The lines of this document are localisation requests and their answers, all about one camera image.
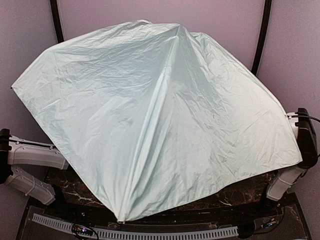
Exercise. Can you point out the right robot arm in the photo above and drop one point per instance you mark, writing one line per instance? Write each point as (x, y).
(306, 138)

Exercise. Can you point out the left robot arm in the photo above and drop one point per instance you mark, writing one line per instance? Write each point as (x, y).
(15, 152)

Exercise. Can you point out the mint green folding umbrella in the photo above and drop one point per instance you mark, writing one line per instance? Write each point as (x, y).
(151, 116)

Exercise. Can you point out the left black frame post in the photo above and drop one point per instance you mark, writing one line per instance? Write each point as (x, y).
(56, 21)

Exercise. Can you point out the grey slotted cable duct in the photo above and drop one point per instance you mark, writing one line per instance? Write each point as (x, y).
(133, 232)

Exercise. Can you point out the right black frame post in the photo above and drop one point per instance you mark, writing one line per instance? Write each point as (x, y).
(262, 36)

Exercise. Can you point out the black frame post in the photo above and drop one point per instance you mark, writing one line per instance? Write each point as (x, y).
(56, 21)
(262, 36)

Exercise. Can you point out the black curved front rail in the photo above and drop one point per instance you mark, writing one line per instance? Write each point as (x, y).
(102, 216)

